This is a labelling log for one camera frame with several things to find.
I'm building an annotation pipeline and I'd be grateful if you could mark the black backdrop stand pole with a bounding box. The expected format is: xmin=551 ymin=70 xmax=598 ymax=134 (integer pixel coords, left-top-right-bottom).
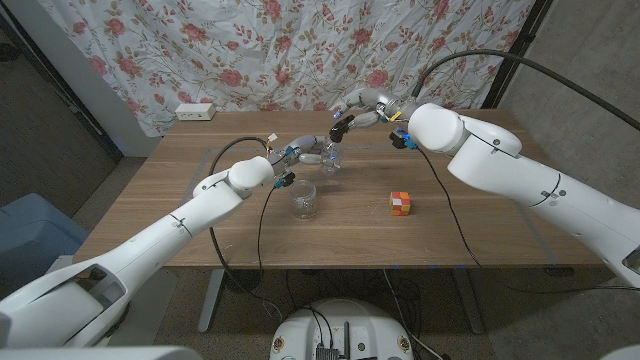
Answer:
xmin=480 ymin=0 xmax=555 ymax=110

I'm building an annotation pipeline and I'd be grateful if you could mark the small clear vial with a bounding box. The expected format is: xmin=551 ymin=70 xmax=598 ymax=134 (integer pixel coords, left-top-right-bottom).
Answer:
xmin=319 ymin=140 xmax=344 ymax=176

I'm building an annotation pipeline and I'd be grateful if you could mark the Rubik's cube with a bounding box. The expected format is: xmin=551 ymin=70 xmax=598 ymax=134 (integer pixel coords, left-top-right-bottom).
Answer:
xmin=389 ymin=191 xmax=412 ymax=217

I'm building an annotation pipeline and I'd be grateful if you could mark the white power strip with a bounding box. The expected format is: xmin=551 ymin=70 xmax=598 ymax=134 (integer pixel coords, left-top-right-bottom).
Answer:
xmin=174 ymin=102 xmax=217 ymax=122

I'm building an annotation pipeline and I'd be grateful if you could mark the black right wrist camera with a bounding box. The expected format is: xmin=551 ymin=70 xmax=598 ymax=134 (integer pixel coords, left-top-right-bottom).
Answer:
xmin=389 ymin=127 xmax=419 ymax=151

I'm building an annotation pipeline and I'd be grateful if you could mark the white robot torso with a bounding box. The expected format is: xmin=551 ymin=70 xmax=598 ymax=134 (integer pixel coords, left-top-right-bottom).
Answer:
xmin=0 ymin=343 xmax=640 ymax=360

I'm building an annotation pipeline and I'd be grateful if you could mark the grey table leg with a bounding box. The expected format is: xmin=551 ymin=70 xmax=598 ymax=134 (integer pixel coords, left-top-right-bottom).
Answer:
xmin=452 ymin=268 xmax=485 ymax=335
xmin=197 ymin=269 xmax=227 ymax=335

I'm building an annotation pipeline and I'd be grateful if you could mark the blue storage bin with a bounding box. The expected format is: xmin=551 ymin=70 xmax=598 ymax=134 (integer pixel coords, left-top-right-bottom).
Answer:
xmin=0 ymin=193 xmax=90 ymax=294

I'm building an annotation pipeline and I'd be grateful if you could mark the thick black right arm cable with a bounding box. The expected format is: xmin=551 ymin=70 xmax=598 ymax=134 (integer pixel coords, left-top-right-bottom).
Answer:
xmin=410 ymin=48 xmax=640 ymax=132

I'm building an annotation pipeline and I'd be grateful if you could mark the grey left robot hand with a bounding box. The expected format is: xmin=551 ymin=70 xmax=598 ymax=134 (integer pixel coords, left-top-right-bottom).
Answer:
xmin=269 ymin=134 xmax=337 ymax=174

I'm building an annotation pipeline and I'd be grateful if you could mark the floral backdrop cloth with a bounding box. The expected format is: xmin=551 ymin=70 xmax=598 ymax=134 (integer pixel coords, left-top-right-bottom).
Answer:
xmin=37 ymin=0 xmax=536 ymax=138

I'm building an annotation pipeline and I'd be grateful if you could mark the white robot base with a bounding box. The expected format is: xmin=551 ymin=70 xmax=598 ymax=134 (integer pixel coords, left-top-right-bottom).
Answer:
xmin=269 ymin=298 xmax=415 ymax=360

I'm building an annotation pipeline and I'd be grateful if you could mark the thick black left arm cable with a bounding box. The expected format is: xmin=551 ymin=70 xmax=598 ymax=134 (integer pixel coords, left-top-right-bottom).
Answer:
xmin=206 ymin=135 xmax=271 ymax=301

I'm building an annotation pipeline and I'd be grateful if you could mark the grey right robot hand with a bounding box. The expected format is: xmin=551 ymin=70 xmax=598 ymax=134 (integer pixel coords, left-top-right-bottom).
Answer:
xmin=333 ymin=88 xmax=416 ymax=132

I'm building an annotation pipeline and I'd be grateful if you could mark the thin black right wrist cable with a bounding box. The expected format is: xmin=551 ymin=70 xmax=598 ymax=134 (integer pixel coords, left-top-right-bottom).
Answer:
xmin=417 ymin=148 xmax=640 ymax=295

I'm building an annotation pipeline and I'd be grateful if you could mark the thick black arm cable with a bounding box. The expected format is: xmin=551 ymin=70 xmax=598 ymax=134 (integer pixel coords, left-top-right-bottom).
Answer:
xmin=410 ymin=48 xmax=640 ymax=132
xmin=206 ymin=135 xmax=271 ymax=301

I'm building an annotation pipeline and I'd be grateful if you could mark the clear glass cup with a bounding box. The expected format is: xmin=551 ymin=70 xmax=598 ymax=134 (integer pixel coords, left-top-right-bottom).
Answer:
xmin=289 ymin=179 xmax=318 ymax=220

